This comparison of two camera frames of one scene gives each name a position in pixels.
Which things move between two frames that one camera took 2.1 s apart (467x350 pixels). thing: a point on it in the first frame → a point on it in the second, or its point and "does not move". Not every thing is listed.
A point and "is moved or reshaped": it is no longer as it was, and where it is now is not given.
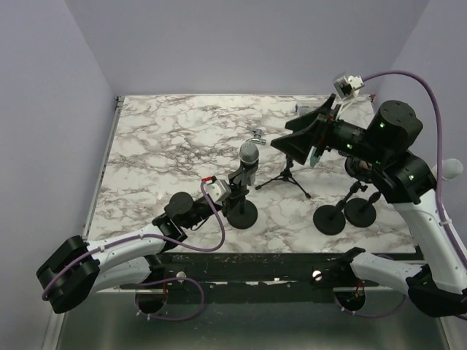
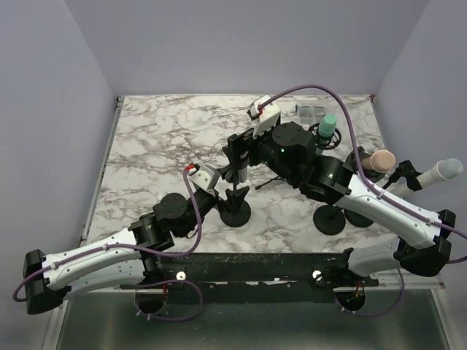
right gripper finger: (300, 144) → (238, 153)
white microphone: (452, 168) does not move
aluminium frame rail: (52, 338) does not move
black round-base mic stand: (244, 214) is moved or reshaped
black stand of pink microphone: (330, 219) does not move
